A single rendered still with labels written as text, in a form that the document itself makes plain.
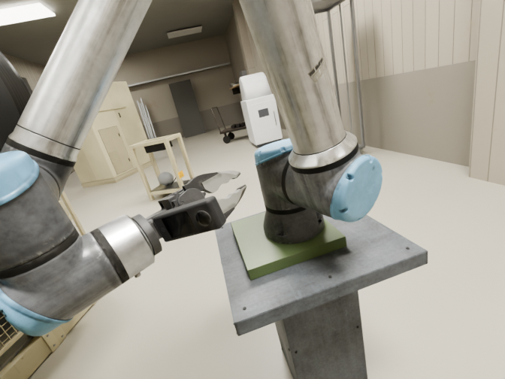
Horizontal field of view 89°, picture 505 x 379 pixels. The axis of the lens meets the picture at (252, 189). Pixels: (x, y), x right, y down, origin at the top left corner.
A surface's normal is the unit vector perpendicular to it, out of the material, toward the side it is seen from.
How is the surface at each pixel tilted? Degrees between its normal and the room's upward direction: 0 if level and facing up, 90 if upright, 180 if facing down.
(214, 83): 90
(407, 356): 0
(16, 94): 90
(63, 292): 91
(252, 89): 72
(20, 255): 92
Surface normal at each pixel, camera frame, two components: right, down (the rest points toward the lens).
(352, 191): 0.58, 0.26
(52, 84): 0.07, -0.02
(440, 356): -0.22, -0.92
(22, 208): 0.85, -0.02
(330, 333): 0.22, 0.29
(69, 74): 0.34, 0.10
